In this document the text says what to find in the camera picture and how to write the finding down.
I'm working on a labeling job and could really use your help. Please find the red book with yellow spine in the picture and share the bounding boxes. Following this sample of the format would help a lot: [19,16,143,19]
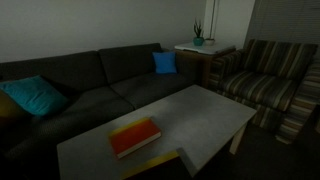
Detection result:
[108,116,163,160]

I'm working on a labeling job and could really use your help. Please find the blue cushion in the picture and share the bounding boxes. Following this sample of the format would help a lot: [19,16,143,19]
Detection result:
[151,50,178,75]

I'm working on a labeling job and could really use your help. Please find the wooden side table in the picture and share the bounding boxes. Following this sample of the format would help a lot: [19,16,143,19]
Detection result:
[173,48,237,89]

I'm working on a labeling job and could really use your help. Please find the grey coffee table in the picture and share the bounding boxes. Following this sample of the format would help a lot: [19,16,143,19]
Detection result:
[55,83,258,180]

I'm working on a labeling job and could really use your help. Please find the dark grey patterned sofa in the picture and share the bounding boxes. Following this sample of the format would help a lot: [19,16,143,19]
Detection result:
[0,42,204,180]

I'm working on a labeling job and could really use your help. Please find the white tray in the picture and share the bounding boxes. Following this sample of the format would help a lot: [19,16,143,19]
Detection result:
[173,41,237,56]

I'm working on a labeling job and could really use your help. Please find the teal pot with plant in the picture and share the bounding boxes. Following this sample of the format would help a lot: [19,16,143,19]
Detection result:
[192,19,206,47]

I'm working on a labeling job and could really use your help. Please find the small white pot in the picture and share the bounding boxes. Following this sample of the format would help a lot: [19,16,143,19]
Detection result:
[204,37,216,47]

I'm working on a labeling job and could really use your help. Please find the striped armchair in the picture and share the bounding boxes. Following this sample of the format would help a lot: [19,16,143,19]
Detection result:
[208,38,320,145]

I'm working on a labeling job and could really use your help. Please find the teal cushion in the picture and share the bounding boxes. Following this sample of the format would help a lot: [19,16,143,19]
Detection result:
[0,75,69,118]

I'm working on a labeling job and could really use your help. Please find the window blinds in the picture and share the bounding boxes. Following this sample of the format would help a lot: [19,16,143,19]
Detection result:
[244,0,320,48]

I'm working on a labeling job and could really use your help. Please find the dark yellow cushion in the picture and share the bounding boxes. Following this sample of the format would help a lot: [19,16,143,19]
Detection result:
[0,89,28,128]

